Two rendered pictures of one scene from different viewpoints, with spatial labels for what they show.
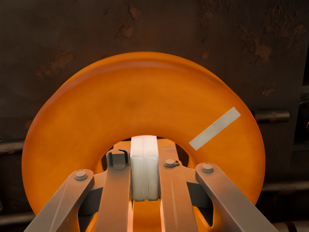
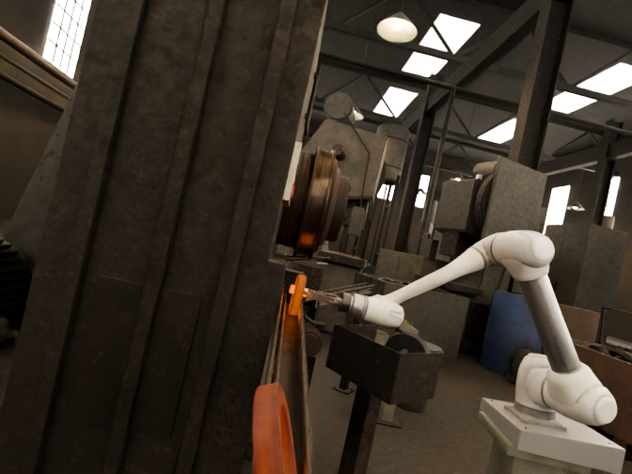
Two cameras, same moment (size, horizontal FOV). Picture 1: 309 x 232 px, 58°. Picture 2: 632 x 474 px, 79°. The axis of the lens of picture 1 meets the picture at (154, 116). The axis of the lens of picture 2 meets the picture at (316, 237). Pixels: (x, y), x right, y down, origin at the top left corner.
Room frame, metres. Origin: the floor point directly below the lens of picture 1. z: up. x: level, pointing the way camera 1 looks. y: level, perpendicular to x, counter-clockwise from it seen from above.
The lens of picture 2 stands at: (0.21, 1.47, 0.95)
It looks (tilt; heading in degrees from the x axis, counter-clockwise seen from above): 1 degrees up; 268
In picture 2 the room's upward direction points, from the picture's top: 13 degrees clockwise
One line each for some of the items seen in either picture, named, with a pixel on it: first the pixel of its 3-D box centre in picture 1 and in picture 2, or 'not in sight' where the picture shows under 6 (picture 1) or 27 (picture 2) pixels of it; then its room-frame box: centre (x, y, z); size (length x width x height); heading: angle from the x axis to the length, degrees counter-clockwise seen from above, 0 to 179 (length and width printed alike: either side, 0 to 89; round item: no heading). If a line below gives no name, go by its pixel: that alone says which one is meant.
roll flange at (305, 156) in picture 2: not in sight; (295, 199); (0.26, -0.16, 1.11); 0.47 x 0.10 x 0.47; 92
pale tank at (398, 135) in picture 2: not in sight; (376, 208); (-1.69, -9.02, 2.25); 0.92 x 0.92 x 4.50
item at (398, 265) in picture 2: not in sight; (404, 290); (-1.53, -4.32, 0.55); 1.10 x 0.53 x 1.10; 112
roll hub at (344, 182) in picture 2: not in sight; (337, 209); (0.08, -0.17, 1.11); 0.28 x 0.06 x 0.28; 92
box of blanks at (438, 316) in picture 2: not in sight; (400, 315); (-1.03, -2.65, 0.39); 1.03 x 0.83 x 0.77; 17
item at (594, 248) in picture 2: not in sight; (569, 296); (-3.75, -3.88, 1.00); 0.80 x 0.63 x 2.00; 97
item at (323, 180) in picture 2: not in sight; (314, 203); (0.17, -0.16, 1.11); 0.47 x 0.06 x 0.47; 92
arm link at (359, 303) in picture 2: not in sight; (356, 306); (-0.06, 0.00, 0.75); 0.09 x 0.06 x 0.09; 92
